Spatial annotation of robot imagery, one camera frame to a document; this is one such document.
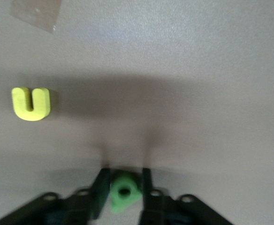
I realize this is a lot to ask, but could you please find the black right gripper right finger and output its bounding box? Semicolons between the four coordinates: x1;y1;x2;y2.
139;168;234;225

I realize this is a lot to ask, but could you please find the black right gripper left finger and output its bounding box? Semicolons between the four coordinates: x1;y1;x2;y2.
0;168;111;225

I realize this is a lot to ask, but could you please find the green foam letter b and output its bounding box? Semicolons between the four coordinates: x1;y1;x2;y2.
109;172;143;214

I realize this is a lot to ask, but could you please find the yellow foam letter u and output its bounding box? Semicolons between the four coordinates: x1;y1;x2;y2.
11;86;51;122

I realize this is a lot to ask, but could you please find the brown tape patch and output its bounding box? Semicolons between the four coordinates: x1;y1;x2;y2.
9;0;62;35

